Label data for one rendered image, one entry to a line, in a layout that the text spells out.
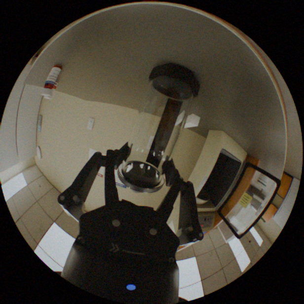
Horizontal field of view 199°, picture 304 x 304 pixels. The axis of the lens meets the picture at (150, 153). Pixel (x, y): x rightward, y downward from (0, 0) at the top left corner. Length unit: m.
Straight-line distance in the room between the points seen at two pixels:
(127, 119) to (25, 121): 2.32
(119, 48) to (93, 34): 0.06
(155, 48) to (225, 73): 0.11
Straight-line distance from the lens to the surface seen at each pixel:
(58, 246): 1.75
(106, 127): 0.85
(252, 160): 0.72
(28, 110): 2.53
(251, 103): 0.22
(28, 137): 2.62
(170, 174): 0.15
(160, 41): 0.16
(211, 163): 0.43
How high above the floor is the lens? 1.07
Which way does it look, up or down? 14 degrees up
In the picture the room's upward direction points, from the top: 160 degrees counter-clockwise
